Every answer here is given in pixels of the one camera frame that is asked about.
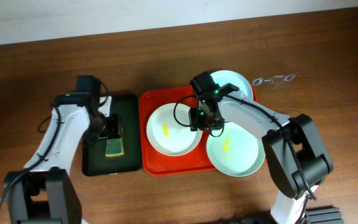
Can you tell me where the green yellow sponge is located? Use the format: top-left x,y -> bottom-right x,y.
105,138 -> 124,157

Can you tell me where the white plate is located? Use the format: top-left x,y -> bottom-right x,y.
146,103 -> 203,157

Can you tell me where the light blue plate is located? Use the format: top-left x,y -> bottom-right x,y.
211,70 -> 254,100

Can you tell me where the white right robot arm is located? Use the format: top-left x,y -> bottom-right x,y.
189,72 -> 343,223

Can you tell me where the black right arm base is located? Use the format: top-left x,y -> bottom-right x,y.
227,207 -> 345,224

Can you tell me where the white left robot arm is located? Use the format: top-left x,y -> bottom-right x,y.
0,75 -> 124,223

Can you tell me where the black plastic tray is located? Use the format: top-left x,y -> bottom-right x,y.
82,93 -> 142,177

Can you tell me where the red plastic tray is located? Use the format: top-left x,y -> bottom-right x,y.
138,85 -> 267,177

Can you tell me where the light green plate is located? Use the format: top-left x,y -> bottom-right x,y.
206,123 -> 265,177

